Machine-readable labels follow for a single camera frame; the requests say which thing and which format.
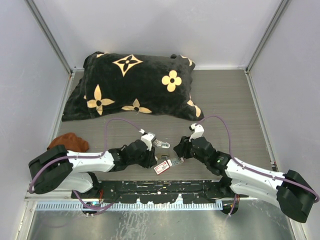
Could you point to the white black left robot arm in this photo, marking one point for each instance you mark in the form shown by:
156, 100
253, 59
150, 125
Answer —
59, 168

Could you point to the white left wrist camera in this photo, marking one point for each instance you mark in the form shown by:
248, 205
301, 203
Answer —
148, 138

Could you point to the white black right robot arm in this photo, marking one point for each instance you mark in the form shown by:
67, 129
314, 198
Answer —
288, 191

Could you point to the brown crumpled cloth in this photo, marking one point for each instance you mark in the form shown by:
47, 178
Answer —
71, 142

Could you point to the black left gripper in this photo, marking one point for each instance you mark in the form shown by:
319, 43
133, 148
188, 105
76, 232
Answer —
153, 154

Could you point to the white slotted cable duct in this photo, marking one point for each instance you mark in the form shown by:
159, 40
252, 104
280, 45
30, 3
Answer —
176, 206

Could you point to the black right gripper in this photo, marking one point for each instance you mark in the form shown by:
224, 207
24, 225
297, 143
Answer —
180, 148

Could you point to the black floral pattern pillow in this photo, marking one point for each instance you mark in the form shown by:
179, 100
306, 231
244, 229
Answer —
113, 83

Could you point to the staple box tray with staples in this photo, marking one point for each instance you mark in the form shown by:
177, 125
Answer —
175, 161

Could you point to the red white staple box sleeve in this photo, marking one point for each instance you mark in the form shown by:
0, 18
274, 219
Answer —
162, 167

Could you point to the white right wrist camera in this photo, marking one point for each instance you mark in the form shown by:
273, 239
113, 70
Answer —
197, 131

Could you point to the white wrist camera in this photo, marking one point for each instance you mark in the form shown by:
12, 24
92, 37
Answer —
148, 138
197, 131

